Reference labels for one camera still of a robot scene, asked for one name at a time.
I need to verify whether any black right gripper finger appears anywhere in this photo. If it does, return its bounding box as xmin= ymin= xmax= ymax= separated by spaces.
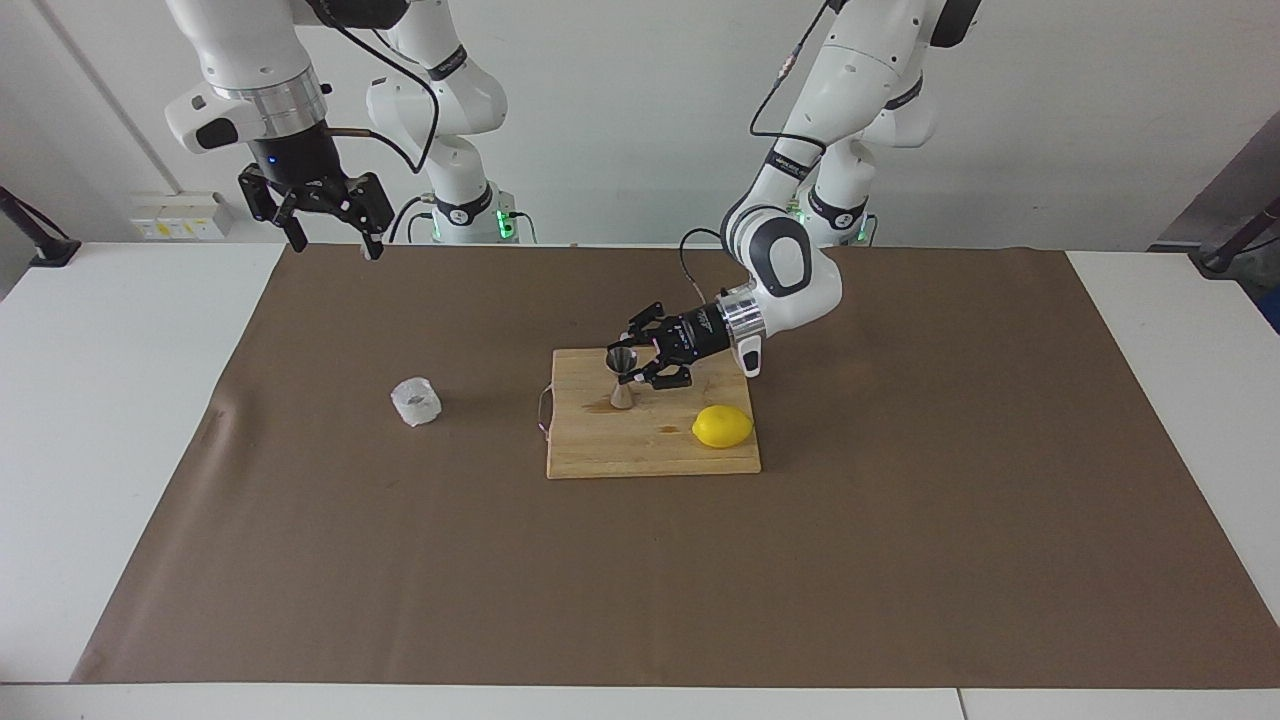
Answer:
xmin=238 ymin=165 xmax=307 ymax=253
xmin=338 ymin=172 xmax=394 ymax=262

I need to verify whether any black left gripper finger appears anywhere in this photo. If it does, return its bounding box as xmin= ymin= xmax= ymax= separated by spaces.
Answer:
xmin=620 ymin=355 xmax=694 ymax=391
xmin=622 ymin=302 xmax=669 ymax=351

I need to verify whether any steel double jigger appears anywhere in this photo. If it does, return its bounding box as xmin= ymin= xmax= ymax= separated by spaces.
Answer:
xmin=606 ymin=347 xmax=639 ymax=410

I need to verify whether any yellow lemon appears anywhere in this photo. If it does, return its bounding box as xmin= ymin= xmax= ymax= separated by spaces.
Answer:
xmin=691 ymin=404 xmax=755 ymax=450

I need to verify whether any wooden cutting board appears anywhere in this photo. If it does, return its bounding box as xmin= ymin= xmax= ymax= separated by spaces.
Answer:
xmin=538 ymin=347 xmax=763 ymax=480

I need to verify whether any black clamp stand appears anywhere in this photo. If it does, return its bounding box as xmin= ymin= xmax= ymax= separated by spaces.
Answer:
xmin=1190 ymin=195 xmax=1280 ymax=279
xmin=0 ymin=185 xmax=81 ymax=269

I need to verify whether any brown paper table mat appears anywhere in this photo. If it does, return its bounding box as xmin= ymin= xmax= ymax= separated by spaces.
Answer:
xmin=70 ymin=245 xmax=1280 ymax=691

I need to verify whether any white wall outlet box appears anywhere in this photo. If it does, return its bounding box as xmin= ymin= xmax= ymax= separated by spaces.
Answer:
xmin=130 ymin=192 xmax=233 ymax=241

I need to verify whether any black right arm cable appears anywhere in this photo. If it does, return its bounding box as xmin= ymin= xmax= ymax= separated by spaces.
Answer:
xmin=325 ymin=15 xmax=442 ymax=176

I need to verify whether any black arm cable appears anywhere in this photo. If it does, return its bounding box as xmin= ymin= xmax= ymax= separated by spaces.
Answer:
xmin=325 ymin=15 xmax=442 ymax=176
xmin=680 ymin=0 xmax=834 ymax=301

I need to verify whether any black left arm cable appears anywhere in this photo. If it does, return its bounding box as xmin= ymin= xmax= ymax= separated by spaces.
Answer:
xmin=680 ymin=0 xmax=834 ymax=301

